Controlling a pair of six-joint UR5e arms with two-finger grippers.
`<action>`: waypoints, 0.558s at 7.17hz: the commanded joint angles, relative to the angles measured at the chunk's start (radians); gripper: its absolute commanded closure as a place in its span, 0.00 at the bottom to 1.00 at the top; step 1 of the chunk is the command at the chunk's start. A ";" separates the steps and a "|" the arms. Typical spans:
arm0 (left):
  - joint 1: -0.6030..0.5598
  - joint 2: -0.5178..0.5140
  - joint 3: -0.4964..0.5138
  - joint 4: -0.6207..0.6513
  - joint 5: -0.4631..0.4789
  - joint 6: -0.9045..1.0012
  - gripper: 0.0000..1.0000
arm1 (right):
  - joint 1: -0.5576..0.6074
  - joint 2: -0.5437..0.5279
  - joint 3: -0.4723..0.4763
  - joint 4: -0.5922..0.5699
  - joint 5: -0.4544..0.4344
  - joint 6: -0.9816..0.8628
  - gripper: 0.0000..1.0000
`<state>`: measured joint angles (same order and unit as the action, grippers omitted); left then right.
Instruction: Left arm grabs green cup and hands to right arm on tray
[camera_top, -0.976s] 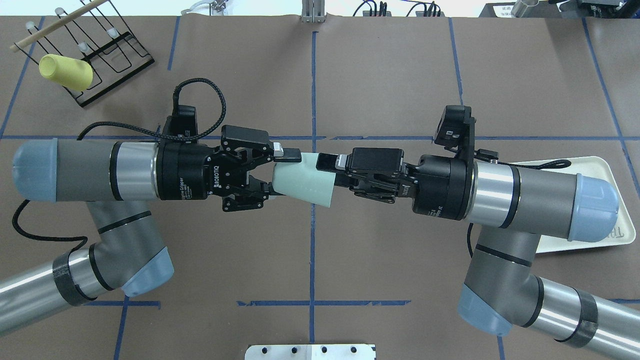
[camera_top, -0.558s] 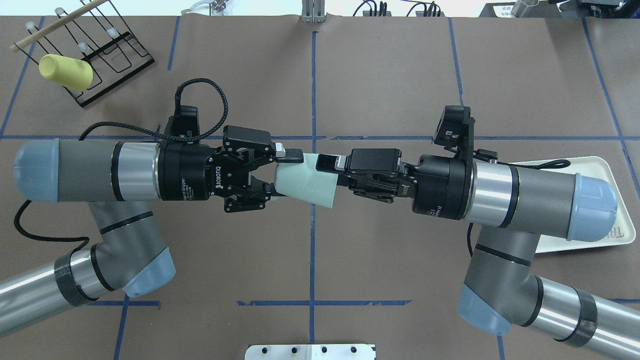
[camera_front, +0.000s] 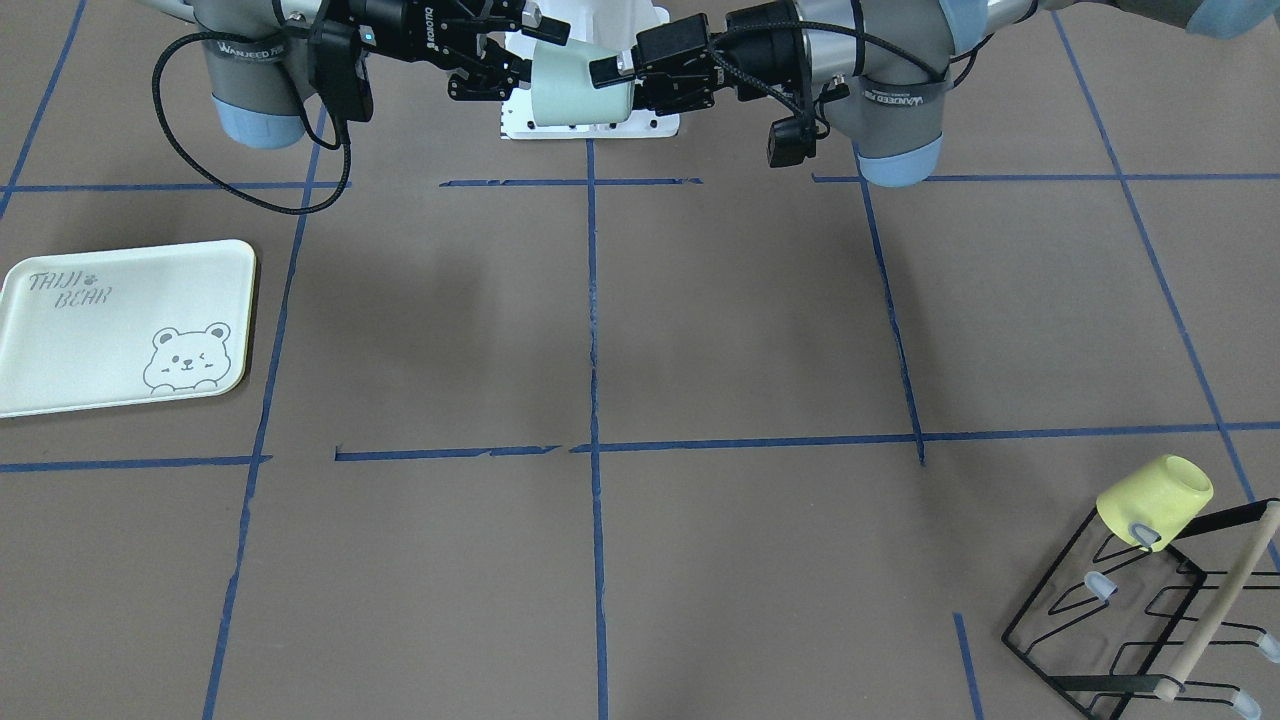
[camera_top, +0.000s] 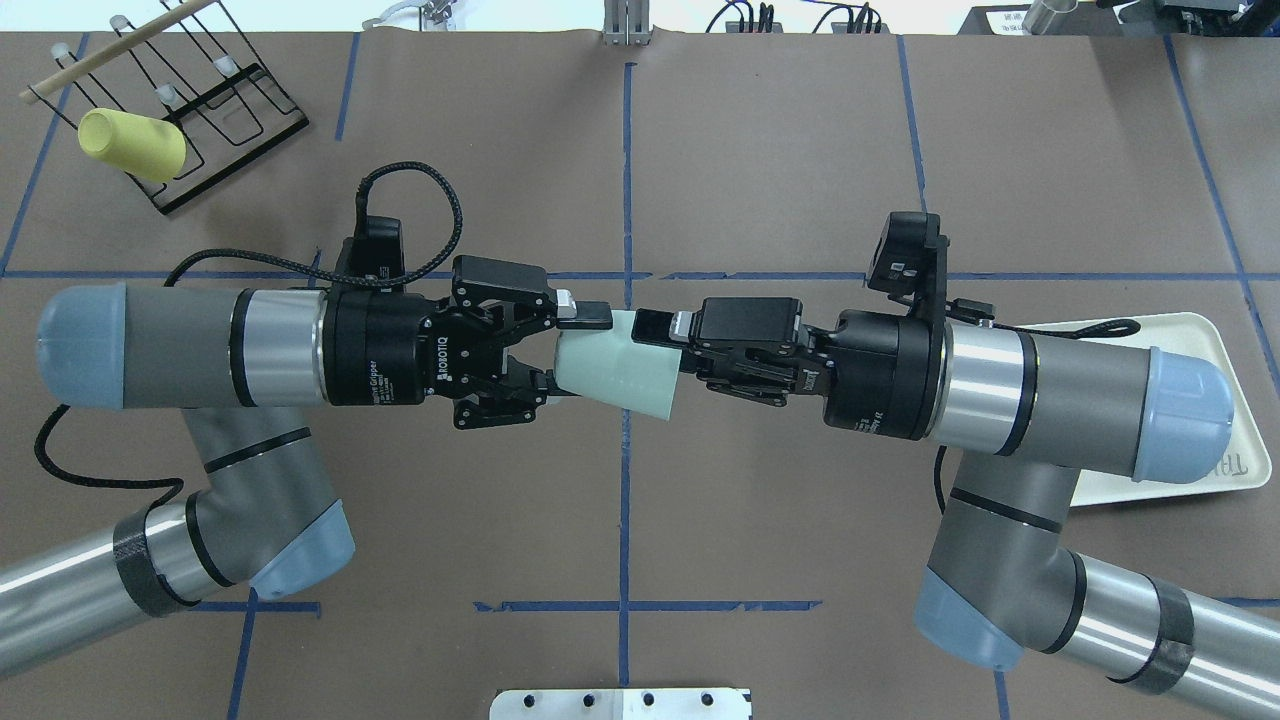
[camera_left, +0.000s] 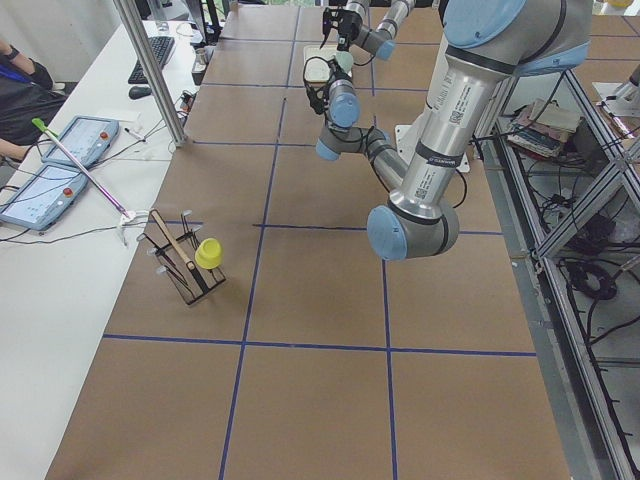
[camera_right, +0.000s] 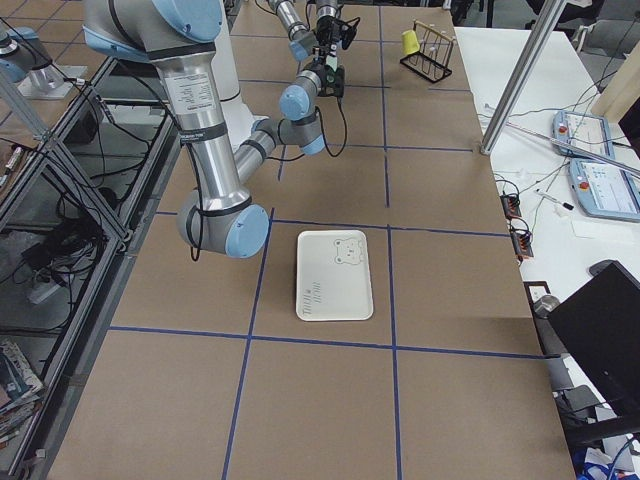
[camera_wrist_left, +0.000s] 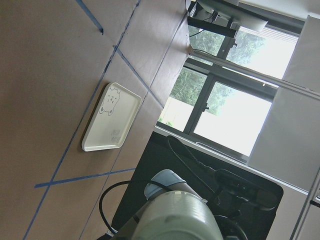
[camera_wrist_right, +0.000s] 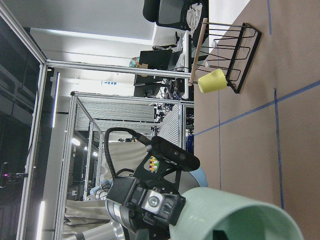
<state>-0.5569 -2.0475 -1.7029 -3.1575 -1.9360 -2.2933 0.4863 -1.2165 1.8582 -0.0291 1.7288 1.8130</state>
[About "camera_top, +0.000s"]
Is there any white bear tray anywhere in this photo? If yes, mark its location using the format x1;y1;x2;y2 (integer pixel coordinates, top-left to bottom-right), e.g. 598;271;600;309
1010;313;1272;510

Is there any pale green cup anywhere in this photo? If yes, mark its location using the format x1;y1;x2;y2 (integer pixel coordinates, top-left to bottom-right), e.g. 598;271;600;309
554;310;682;421

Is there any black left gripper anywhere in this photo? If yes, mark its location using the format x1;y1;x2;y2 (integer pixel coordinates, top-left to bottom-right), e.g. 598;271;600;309
325;255;613;430

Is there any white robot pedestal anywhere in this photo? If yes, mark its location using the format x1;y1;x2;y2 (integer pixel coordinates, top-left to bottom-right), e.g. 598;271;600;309
489;687;754;719

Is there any aluminium frame post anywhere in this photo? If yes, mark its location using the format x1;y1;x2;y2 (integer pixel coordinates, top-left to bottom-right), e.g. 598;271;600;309
602;0;653;47

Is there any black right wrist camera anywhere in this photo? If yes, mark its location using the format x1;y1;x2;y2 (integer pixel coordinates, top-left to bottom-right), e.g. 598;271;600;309
865;211;948;322

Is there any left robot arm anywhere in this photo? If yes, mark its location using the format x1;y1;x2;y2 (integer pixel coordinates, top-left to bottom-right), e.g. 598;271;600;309
3;256;614;676

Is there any yellow cup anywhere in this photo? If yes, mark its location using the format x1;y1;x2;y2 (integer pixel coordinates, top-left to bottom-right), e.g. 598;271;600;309
77;108;187;183

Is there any black wire cup rack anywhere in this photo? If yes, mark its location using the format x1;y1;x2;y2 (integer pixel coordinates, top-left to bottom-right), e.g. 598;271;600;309
19;1;308;215

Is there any metal cup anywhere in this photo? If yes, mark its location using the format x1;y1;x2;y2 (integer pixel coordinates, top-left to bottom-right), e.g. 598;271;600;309
1021;0;1079;36

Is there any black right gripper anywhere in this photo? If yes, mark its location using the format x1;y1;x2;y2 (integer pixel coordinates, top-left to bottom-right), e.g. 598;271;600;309
632;297;945;439

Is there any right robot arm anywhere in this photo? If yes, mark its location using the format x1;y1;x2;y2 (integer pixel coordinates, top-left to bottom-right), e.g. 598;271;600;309
631;297;1277;719

